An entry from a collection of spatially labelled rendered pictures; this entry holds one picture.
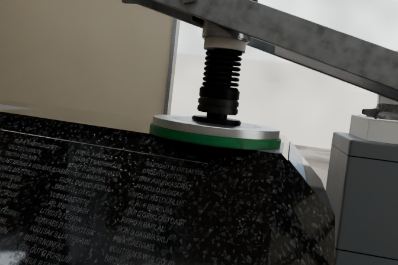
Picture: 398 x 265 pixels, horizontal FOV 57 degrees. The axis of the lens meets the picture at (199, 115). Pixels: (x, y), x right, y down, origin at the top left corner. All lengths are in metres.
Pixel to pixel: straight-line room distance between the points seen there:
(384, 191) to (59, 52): 5.72
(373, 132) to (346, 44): 0.90
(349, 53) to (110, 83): 5.60
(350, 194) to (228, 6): 1.01
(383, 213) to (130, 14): 5.17
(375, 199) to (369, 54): 0.94
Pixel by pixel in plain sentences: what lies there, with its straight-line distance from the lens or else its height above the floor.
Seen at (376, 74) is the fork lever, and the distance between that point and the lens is 0.58.
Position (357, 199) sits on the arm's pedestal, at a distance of 1.45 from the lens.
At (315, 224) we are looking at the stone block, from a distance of 0.55.
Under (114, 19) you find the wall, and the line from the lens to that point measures 6.16.
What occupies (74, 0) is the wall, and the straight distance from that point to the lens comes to 6.55.
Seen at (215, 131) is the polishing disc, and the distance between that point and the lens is 0.52.
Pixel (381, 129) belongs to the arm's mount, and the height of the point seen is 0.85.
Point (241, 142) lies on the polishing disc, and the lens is 0.53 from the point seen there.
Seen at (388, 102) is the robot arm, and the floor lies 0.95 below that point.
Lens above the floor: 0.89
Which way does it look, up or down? 3 degrees down
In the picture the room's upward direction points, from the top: 6 degrees clockwise
